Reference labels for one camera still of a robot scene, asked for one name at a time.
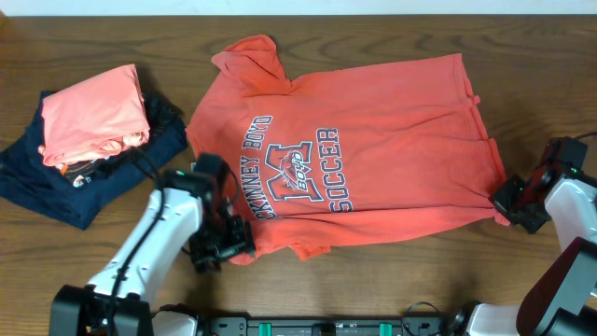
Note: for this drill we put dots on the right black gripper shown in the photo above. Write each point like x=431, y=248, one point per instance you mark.
x=500, y=197

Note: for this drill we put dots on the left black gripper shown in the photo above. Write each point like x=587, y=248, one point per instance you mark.
x=243, y=243

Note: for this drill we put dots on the red printed soccer t-shirt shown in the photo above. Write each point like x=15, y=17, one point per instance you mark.
x=367, y=155

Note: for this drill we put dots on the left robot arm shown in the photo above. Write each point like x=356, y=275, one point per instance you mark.
x=186, y=210

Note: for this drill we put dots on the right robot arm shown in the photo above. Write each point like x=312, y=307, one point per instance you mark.
x=558, y=191

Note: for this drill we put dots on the folded black orange shirt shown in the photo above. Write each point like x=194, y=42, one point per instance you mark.
x=161, y=120

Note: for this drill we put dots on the folded salmon pink shirt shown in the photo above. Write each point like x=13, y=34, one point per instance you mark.
x=96, y=118

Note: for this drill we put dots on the folded navy blue shirt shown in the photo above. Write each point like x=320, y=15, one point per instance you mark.
x=27, y=182

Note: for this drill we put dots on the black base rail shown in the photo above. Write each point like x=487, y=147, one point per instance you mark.
x=322, y=326

